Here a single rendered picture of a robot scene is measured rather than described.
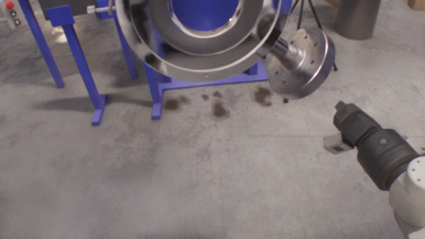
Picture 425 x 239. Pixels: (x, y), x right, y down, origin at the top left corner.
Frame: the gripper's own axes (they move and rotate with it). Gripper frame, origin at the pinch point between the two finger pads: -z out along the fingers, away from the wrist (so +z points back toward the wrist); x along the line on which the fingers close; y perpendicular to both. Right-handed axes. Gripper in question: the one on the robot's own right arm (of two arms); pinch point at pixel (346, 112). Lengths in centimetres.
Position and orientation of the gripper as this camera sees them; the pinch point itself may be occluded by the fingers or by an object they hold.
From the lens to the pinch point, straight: 66.6
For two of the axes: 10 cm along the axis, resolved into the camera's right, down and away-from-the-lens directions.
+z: 2.0, 5.9, -7.8
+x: 8.0, 3.6, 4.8
